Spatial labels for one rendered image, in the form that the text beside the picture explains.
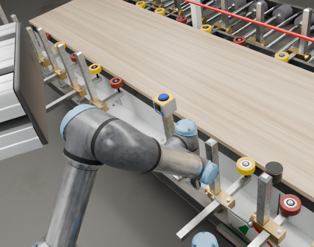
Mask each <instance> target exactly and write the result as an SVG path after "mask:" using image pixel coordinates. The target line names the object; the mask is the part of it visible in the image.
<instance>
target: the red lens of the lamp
mask: <svg viewBox="0 0 314 247"><path fill-rule="evenodd" d="M272 162H273V161H272ZM268 163H269V162H268ZM268 163H267V164H268ZM278 163H279V162H278ZM267 164H266V165H267ZM279 164H280V163H279ZM281 166H282V165H281ZM282 168H283V166H282ZM283 170H284V168H283ZM283 170H282V171H281V172H280V173H279V174H271V173H269V172H268V171H267V170H266V166H265V173H267V174H269V175H270V176H272V177H273V179H278V178H280V177H281V176H282V175H283Z"/></svg>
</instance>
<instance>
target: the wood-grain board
mask: <svg viewBox="0 0 314 247"><path fill-rule="evenodd" d="M29 23H30V24H31V25H33V26H35V27H36V28H38V27H42V28H43V29H44V32H45V33H46V32H48V33H49V34H50V36H51V37H52V38H54V39H55V40H57V41H58V42H64V43H65V46H66V47H68V48H69V49H71V50H73V51H74V52H77V51H81V52H82V53H83V56H84V58H85V59H87V60H89V61H90V62H92V63H93V64H100V66H101V68H102V69H103V70H104V71H106V72H108V73H109V74H111V75H112V76H114V77H121V78H122V80H123V82H124V83H125V84H127V85H128V86H130V87H132V88H133V89H135V90H136V91H138V92H139V93H141V94H143V95H144V96H146V97H147V98H149V99H150V100H152V99H153V98H154V97H156V96H157V95H159V94H160V93H162V92H163V91H166V92H168V93H169V94H171V95H173V96H174V97H175V99H176V105H177V110H176V111H175V112H173V114H174V115H176V116H177V117H179V118H181V119H182V120H183V119H190V120H192V121H194V122H195V123H196V126H197V129H198V130H200V131H201V132H203V133H204V134H206V135H208V136H209V137H211V138H213V139H214V140H216V141H217V142H219V143H220V144H222V145H224V146H225V147H227V148H228V149H230V150H231V151H233V152H235V153H236V154H238V155H239V156H241V157H249V158H252V159H253V160H254V161H255V164H256V166H257V167H258V168H260V169H262V170H263V171H265V166H266V164H267V163H268V162H272V161H275V162H279V163H280V164H282V166H283V168H284V170H283V178H282V181H281V182H282V183H284V184H286V185H287V186H289V187H290V188H292V189H293V190H295V191H297V192H298V193H300V194H301V195H303V196H305V197H306V198H308V199H309V200H311V201H312V202H314V73H312V72H310V71H307V70H305V69H302V68H300V67H297V66H294V65H292V64H289V63H286V62H284V61H281V60H279V59H276V58H273V57H271V56H268V55H265V54H263V53H260V52H257V51H255V50H252V49H249V48H247V47H244V46H241V45H239V44H236V43H233V42H231V41H228V40H225V39H223V38H220V37H218V36H215V35H212V34H210V33H207V32H204V31H202V30H199V29H196V28H194V27H191V26H189V25H186V24H183V23H180V22H178V21H175V20H172V19H170V18H168V17H165V16H162V15H160V14H157V13H154V12H152V11H149V10H147V9H144V8H141V7H139V6H136V5H133V4H131V3H128V2H125V1H123V0H73V1H71V2H69V3H66V4H64V5H62V6H60V7H58V8H55V9H53V10H51V11H49V12H47V13H45V14H42V15H40V16H38V17H36V18H34V19H32V20H29Z"/></svg>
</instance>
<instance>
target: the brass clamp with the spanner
mask: <svg viewBox="0 0 314 247"><path fill-rule="evenodd" d="M256 216H257V212H254V213H253V214H252V216H251V217H250V220H251V221H253V222H254V224H255V227H256V228H257V229H258V230H259V231H260V233H261V232H262V231H263V230H265V231H266V232H268V233H269V234H270V240H271V241H272V242H274V243H275V244H276V245H279V244H280V242H281V241H282V240H283V239H284V238H285V237H286V232H287V231H286V230H285V229H284V228H282V227H281V226H280V225H278V224H277V223H275V222H274V221H273V220H272V219H270V218H269V221H268V222H267V223H266V224H265V225H262V224H261V223H260V222H258V221H257V220H256ZM277 229H281V230H282V234H281V235H279V234H277V233H276V231H277Z"/></svg>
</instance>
